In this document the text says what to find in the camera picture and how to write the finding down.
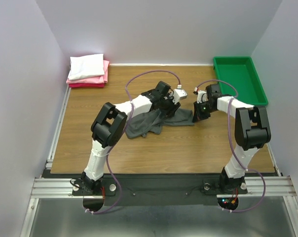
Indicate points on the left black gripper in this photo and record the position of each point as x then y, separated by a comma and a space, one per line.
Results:
170, 112

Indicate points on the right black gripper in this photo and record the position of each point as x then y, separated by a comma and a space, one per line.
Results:
197, 115

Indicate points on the dark grey t-shirt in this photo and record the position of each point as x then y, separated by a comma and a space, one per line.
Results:
154, 121

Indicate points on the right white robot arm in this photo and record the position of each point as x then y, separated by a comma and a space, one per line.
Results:
248, 131

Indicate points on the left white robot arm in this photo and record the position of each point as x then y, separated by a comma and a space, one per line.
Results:
110, 124

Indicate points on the green plastic tray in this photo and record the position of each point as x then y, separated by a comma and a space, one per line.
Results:
240, 73

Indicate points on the pink folded t-shirt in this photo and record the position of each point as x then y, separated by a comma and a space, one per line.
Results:
95, 80

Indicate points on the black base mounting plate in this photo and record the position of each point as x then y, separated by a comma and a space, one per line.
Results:
159, 189

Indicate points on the white folded t-shirt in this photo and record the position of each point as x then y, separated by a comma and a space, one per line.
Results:
86, 66

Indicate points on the red folded t-shirt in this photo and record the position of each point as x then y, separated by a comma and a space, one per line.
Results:
86, 85

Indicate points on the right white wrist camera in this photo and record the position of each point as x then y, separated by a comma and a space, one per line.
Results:
201, 95

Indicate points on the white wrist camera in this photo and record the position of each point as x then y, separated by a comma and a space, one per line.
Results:
201, 95
179, 94

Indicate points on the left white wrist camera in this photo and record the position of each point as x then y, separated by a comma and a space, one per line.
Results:
179, 94

